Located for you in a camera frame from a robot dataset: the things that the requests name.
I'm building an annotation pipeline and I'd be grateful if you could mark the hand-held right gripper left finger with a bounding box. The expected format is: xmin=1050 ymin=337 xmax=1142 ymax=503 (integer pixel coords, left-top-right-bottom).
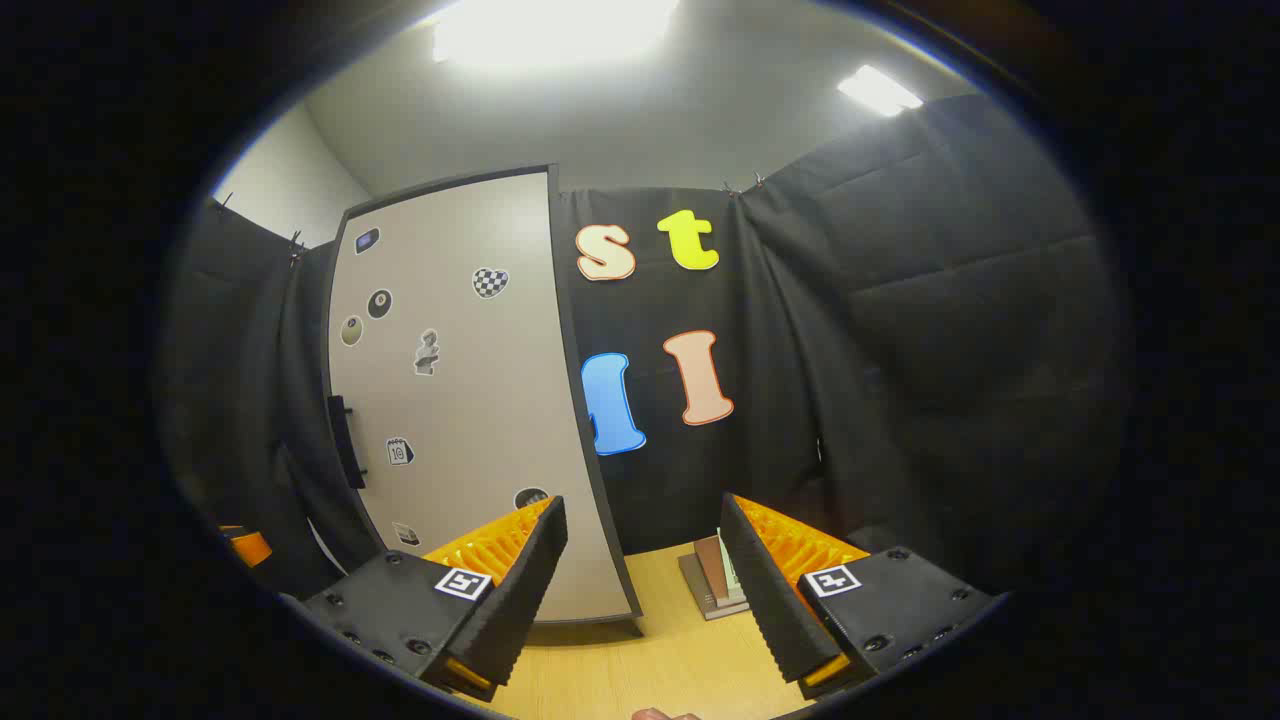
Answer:
xmin=298 ymin=495 xmax=569 ymax=703

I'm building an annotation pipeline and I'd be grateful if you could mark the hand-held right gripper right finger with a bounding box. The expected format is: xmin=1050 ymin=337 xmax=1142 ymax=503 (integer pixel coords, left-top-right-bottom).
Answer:
xmin=720 ymin=492 xmax=1003 ymax=701

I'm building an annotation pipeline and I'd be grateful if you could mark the dark grey cabinet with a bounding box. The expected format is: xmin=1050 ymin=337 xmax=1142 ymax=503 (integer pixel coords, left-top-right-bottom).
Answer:
xmin=320 ymin=163 xmax=646 ymax=638

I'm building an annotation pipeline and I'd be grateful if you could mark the black door handle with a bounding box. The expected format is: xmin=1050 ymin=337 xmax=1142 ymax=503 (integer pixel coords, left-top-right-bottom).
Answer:
xmin=326 ymin=395 xmax=368 ymax=491

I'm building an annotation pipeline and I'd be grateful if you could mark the light grey cabinet door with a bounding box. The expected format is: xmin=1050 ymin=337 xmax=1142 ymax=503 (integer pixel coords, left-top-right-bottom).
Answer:
xmin=328 ymin=172 xmax=633 ymax=623

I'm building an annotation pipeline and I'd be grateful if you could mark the brown book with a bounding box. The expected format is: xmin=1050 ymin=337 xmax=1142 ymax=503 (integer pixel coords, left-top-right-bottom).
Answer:
xmin=695 ymin=537 xmax=736 ymax=608

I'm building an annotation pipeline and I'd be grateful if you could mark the black backdrop cloth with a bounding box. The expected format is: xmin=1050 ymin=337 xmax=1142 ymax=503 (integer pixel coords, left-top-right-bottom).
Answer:
xmin=160 ymin=92 xmax=1136 ymax=601

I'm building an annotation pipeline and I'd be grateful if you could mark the small ceiling light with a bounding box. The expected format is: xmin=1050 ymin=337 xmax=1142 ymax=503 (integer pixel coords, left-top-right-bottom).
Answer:
xmin=838 ymin=65 xmax=924 ymax=117

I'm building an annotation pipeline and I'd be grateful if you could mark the large ceiling light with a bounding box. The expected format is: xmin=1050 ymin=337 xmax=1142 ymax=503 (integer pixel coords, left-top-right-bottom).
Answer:
xmin=432 ymin=0 xmax=681 ymax=67

